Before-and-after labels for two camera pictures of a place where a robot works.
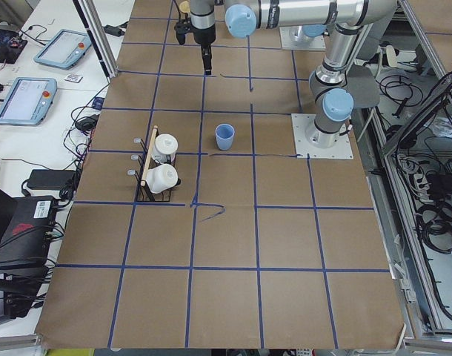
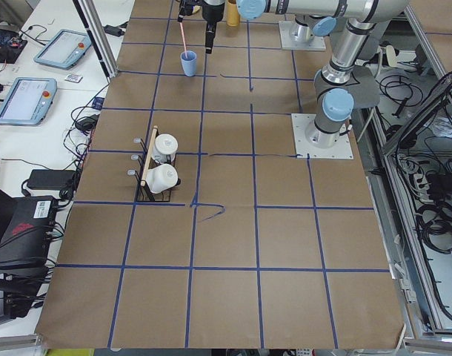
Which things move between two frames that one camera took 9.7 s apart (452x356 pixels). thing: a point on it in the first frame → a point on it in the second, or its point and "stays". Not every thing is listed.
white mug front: (161, 178) stays
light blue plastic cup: (224, 136) → (190, 63)
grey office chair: (363, 86) stays
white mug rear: (164, 149) stays
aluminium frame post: (94, 26) stays
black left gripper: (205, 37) → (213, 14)
